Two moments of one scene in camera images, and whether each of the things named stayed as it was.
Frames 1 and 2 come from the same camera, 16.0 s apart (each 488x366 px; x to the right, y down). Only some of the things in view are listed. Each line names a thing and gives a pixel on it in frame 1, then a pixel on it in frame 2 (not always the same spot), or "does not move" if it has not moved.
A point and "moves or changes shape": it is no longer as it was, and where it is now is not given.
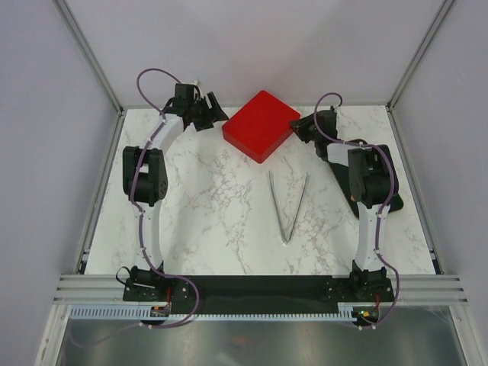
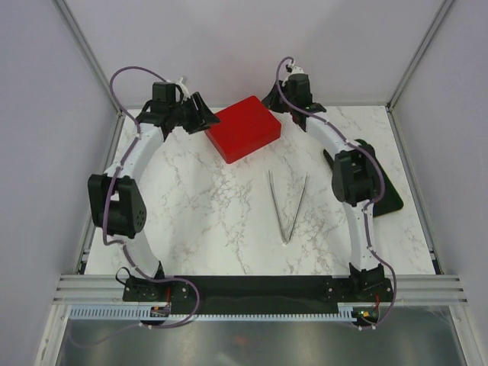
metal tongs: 279,216 does not move
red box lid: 261,126 moves or changes shape
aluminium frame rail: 408,289 does not move
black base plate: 258,290 does not move
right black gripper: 300,127 → 270,101
